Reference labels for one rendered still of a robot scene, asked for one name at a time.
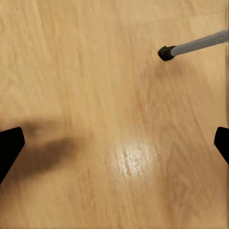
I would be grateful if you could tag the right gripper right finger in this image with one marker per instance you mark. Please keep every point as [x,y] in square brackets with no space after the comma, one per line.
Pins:
[221,142]

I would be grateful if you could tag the camera tripod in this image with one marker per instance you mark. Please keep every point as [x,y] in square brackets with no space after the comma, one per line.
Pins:
[168,53]

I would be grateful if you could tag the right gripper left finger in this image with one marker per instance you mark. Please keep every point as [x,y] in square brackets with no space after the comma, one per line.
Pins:
[11,143]

